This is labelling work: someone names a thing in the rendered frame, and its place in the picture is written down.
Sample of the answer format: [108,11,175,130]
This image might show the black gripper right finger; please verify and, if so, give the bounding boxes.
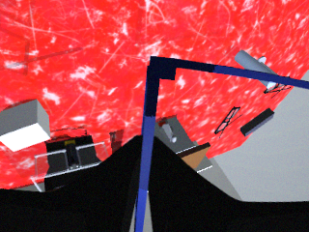
[148,136,309,232]

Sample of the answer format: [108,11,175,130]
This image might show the white flat rectangular panel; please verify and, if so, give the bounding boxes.
[17,140,212,192]

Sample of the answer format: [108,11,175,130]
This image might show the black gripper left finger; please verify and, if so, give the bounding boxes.
[0,135,143,232]

